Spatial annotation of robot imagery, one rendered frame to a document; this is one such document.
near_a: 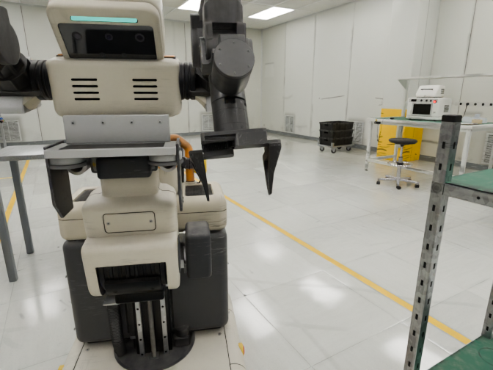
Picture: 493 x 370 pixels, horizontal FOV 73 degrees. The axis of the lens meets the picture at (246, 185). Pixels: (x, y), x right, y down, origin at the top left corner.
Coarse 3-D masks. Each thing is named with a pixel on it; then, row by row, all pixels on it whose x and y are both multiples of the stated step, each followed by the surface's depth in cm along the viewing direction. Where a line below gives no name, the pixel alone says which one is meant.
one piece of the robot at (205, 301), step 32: (192, 192) 117; (64, 224) 104; (224, 224) 114; (64, 256) 108; (224, 256) 117; (192, 288) 117; (224, 288) 120; (96, 320) 114; (128, 320) 115; (160, 320) 114; (192, 320) 121; (224, 320) 123
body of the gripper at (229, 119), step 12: (216, 108) 52; (228, 108) 51; (240, 108) 52; (216, 120) 52; (228, 120) 51; (240, 120) 51; (216, 132) 50; (228, 132) 50; (240, 132) 50; (204, 144) 51; (228, 144) 53
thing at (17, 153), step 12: (0, 156) 191; (12, 156) 193; (24, 156) 195; (36, 156) 197; (12, 168) 230; (12, 180) 232; (0, 192) 198; (0, 204) 197; (24, 204) 239; (0, 216) 198; (24, 216) 240; (0, 228) 200; (24, 228) 242; (24, 240) 244; (12, 252) 209; (12, 264) 207; (12, 276) 209
